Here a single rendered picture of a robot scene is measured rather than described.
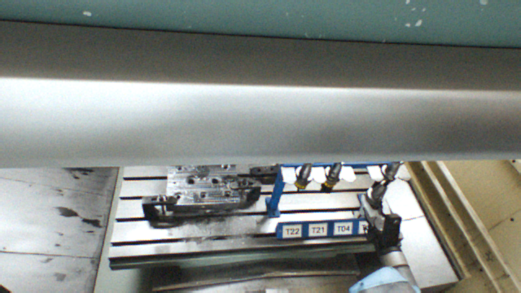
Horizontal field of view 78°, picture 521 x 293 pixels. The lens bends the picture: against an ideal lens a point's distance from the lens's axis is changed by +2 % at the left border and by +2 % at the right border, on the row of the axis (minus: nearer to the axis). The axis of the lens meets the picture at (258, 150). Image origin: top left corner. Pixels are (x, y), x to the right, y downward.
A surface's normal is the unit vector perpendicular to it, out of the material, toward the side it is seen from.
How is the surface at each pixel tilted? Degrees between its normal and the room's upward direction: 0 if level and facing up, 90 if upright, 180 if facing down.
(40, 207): 24
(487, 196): 90
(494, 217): 90
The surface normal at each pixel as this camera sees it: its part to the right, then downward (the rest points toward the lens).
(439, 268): -0.29, -0.59
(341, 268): 0.25, -0.64
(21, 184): 0.51, -0.60
